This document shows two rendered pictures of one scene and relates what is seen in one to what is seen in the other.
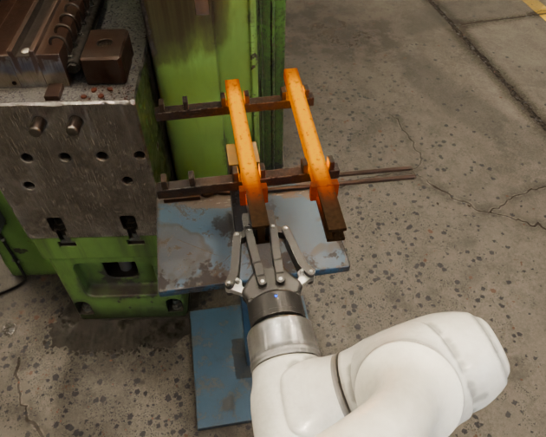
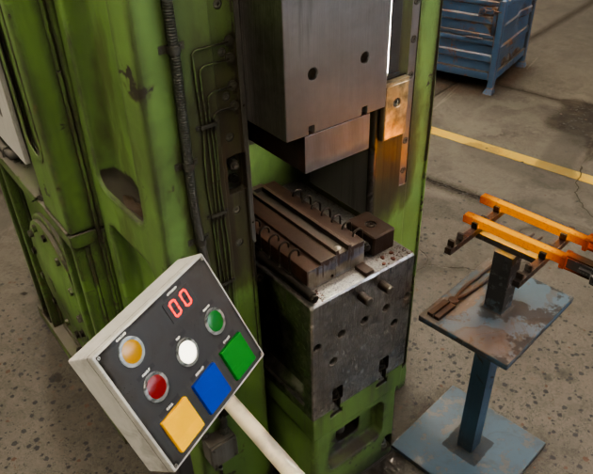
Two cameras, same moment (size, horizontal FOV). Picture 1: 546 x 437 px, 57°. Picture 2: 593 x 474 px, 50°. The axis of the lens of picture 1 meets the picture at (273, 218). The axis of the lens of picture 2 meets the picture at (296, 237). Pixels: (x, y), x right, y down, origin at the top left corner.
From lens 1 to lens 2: 146 cm
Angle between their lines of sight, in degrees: 29
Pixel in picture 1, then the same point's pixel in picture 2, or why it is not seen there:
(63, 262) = (325, 437)
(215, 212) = (473, 309)
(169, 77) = not seen: hidden behind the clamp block
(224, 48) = (407, 202)
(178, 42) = (386, 209)
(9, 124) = (341, 308)
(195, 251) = (493, 334)
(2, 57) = (331, 258)
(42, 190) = (340, 361)
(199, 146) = not seen: hidden behind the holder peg
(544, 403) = not seen: outside the picture
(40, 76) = (348, 262)
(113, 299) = (347, 462)
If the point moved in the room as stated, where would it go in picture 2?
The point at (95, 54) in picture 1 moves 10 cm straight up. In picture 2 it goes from (378, 231) to (380, 201)
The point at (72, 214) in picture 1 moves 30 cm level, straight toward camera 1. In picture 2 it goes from (351, 376) to (452, 405)
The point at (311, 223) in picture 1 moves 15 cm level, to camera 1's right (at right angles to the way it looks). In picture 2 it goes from (527, 287) to (557, 269)
